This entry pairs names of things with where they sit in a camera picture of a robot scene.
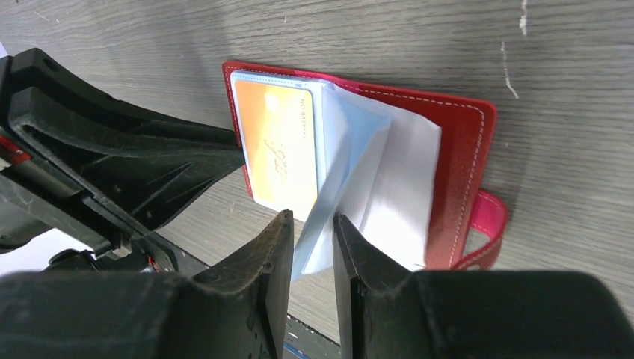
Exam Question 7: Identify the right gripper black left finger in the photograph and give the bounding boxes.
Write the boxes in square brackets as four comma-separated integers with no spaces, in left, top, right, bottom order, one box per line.
[1,210,294,358]

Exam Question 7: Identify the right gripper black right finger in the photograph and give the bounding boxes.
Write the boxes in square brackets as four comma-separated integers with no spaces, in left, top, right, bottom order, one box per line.
[333,214,633,358]

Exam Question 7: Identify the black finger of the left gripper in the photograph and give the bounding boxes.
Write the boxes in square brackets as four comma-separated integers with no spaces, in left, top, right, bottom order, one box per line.
[1,48,244,248]

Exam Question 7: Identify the red leather card holder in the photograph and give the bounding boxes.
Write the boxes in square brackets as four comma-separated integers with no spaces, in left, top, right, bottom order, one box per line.
[222,61,508,280]

